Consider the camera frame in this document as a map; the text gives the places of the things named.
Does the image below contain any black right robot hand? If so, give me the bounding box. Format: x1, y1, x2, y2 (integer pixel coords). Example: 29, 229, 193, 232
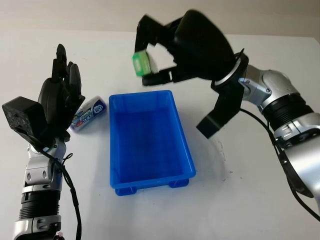
134, 9, 237, 87

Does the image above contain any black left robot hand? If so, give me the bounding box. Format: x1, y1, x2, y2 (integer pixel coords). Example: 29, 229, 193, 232
37, 43, 86, 142

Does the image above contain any white blue gum bottle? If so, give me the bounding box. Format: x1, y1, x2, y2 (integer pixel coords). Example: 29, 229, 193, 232
69, 95, 108, 133

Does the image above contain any green toothpaste box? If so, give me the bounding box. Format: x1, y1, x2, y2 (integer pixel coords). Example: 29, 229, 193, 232
131, 50, 153, 77

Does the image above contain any blue plastic tray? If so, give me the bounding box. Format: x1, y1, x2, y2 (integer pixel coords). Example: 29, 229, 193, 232
108, 89, 196, 196

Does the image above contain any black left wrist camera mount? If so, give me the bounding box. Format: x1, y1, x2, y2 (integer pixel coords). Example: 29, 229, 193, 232
1, 96, 50, 149

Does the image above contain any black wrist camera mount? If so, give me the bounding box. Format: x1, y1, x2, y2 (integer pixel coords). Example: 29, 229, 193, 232
1, 96, 50, 149
196, 79, 245, 139

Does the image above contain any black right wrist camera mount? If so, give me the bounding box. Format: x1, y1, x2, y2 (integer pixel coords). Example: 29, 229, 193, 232
196, 79, 245, 139

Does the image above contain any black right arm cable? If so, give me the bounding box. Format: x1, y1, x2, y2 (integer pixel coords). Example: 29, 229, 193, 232
239, 107, 320, 221

